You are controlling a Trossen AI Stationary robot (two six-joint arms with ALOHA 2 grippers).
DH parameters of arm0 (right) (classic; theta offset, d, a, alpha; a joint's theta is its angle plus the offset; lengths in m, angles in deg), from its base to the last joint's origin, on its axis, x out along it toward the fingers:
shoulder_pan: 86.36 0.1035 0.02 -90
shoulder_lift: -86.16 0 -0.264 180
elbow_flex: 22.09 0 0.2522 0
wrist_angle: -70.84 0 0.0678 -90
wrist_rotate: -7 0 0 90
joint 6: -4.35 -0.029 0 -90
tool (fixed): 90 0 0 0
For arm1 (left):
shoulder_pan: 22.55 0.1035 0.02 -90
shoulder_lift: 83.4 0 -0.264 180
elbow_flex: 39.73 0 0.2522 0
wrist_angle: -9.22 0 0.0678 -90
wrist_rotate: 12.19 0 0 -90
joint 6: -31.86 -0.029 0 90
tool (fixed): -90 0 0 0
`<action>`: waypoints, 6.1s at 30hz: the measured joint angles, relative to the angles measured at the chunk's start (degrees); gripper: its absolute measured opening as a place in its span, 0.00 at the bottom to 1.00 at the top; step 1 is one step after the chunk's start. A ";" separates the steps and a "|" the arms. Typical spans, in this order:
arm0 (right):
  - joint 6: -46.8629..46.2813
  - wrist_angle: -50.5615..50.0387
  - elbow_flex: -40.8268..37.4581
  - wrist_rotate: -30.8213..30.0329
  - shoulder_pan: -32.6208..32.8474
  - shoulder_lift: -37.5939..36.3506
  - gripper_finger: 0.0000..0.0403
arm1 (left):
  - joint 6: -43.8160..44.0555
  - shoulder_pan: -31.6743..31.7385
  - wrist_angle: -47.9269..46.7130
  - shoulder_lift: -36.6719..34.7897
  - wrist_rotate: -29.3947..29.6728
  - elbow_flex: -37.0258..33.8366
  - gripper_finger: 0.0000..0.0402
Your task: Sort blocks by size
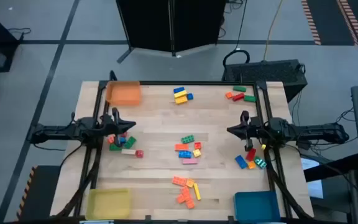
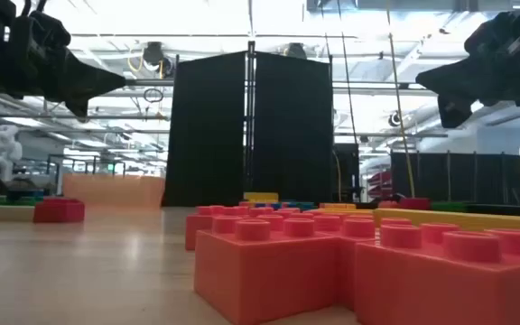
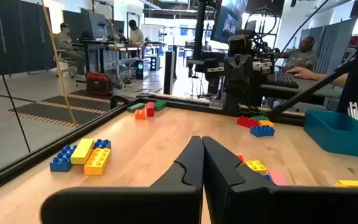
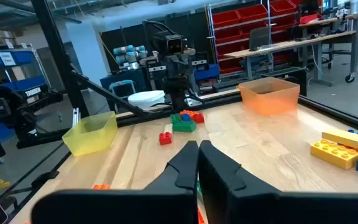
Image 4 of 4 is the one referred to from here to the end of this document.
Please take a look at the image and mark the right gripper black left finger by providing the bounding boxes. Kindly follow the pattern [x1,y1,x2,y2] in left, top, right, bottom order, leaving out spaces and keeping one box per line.
[31,140,200,224]

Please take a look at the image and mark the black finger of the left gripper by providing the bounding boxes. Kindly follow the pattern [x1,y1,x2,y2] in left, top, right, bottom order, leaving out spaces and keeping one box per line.
[178,63,190,82]
[169,63,180,82]

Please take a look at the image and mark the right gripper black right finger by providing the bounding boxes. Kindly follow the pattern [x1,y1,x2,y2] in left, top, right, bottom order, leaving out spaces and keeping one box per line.
[197,139,358,224]

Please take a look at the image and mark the blue box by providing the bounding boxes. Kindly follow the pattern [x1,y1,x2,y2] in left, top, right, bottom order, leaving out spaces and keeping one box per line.
[193,63,221,82]

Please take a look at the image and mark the metal shelf rack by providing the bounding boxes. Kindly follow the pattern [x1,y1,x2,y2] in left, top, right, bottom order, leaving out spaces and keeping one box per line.
[208,0,303,77]

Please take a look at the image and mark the white plastic bucket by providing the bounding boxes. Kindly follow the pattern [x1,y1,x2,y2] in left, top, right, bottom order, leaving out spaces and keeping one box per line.
[127,90,167,110]

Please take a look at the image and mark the teal-framed tablet device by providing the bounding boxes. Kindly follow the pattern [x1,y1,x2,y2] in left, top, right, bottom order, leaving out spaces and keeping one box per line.
[109,80,137,100]

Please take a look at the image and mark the red storage bin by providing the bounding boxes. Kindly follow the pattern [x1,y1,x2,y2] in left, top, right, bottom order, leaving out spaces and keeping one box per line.
[212,10,241,29]
[268,0,298,16]
[237,3,269,22]

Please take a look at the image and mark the dark laptop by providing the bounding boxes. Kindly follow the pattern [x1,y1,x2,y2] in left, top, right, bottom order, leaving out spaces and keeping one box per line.
[249,26,272,52]

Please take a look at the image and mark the orange translucent plastic bin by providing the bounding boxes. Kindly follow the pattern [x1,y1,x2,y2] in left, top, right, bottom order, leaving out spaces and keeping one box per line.
[237,77,301,117]

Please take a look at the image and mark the yellow translucent plastic bin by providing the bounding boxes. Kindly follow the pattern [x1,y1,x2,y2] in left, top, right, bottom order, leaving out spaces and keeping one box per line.
[62,111,119,157]

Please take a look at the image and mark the silver aluminium extrusion piece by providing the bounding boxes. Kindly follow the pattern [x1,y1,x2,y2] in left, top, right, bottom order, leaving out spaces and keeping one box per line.
[71,107,81,128]

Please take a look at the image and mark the black computer case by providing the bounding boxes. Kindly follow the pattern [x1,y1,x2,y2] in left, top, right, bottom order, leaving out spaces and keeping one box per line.
[260,66,308,97]

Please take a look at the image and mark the wooden workbench on casters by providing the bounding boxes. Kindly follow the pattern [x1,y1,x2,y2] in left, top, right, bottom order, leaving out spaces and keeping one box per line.
[224,30,357,88]

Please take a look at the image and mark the yellow rectangular block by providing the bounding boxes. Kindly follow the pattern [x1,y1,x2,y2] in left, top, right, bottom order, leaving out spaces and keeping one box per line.
[310,139,358,170]

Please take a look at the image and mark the yellow long block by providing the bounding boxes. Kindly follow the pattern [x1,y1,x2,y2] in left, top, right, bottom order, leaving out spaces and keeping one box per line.
[321,128,358,152]

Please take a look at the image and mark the red tray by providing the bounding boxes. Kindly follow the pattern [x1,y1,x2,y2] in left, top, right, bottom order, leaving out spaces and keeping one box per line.
[299,12,323,25]

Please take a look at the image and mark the blue storage bin with label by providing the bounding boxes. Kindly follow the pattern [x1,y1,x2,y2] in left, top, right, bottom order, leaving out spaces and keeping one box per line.
[0,51,36,68]

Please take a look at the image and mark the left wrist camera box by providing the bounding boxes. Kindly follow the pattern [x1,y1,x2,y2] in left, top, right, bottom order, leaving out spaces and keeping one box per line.
[163,34,188,56]

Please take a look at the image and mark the silver arm base bracket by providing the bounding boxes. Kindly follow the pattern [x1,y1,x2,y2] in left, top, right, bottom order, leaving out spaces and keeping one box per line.
[185,94,204,107]

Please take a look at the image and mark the black partition wall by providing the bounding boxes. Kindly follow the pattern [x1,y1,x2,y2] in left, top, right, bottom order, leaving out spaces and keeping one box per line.
[100,12,213,74]

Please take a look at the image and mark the black aluminium table frame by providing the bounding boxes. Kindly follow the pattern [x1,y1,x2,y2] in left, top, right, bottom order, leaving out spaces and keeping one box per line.
[0,0,358,223]

